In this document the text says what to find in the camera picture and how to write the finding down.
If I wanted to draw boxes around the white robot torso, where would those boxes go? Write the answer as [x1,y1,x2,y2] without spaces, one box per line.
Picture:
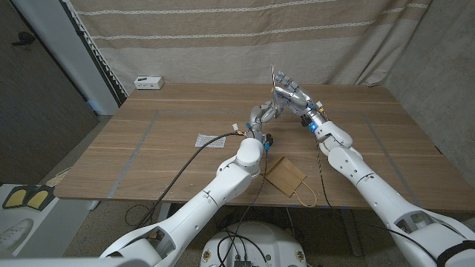
[200,221,308,267]

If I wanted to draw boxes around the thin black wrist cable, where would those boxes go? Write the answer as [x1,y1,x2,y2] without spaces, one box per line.
[222,148,269,267]
[315,135,439,263]

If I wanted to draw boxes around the black torso cable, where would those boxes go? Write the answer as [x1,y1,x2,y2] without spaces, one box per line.
[216,228,269,267]

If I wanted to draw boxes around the beige striped curtain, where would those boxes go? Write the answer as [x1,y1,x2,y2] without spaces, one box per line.
[68,0,433,96]

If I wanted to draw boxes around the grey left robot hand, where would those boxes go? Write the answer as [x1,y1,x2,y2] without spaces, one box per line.
[245,99,286,151]

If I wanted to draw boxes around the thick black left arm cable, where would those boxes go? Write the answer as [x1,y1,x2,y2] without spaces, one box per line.
[135,131,248,229]

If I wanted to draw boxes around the white table leg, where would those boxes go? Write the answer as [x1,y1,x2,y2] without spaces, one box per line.
[157,202,172,223]

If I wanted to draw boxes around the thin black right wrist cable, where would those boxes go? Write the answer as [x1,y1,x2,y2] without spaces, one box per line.
[315,135,439,263]

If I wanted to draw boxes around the white printed receipt paper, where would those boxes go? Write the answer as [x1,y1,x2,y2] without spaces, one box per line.
[194,133,227,149]

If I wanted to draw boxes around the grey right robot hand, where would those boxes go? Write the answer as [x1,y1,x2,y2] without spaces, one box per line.
[273,71,330,134]

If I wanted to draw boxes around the dark textured door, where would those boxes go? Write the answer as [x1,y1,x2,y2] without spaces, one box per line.
[0,0,100,185]

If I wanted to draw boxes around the yellow black pad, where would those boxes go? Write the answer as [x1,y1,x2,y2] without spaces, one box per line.
[25,185,56,211]
[1,185,30,211]

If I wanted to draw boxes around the white power strip box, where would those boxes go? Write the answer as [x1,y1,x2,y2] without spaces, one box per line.
[134,76,166,90]

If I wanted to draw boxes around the thin black left wrist cable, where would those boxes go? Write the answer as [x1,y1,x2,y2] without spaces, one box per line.
[222,148,269,267]

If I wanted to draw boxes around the grey table leg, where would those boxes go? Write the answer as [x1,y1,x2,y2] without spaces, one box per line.
[340,208,364,257]

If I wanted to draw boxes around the brown paper bag with handles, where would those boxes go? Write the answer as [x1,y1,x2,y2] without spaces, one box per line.
[263,155,318,208]

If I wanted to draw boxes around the white door frame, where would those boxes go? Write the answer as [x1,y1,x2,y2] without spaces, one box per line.
[10,0,120,116]

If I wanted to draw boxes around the door handle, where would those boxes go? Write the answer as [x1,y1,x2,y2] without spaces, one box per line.
[10,31,37,47]

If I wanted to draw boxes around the white shoe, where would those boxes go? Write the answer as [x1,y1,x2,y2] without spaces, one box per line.
[0,217,34,260]

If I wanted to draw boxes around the grey backdrop cloth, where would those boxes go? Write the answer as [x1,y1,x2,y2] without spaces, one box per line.
[356,0,475,166]

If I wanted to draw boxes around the grey scissors with orange handles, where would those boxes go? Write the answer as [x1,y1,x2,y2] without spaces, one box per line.
[270,63,286,119]

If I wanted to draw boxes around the white floor platform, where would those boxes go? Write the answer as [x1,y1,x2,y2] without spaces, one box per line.
[0,184,100,260]

